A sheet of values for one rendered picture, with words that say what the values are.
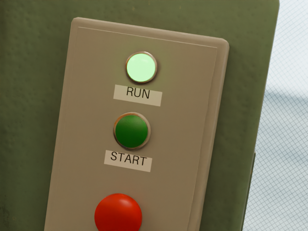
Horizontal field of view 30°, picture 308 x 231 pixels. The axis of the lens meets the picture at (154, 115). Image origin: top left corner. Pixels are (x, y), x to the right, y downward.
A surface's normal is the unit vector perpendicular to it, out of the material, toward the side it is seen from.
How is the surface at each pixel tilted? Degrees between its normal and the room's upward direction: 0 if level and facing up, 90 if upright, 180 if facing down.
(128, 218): 88
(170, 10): 90
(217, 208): 90
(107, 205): 83
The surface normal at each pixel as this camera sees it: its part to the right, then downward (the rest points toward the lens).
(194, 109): -0.15, 0.10
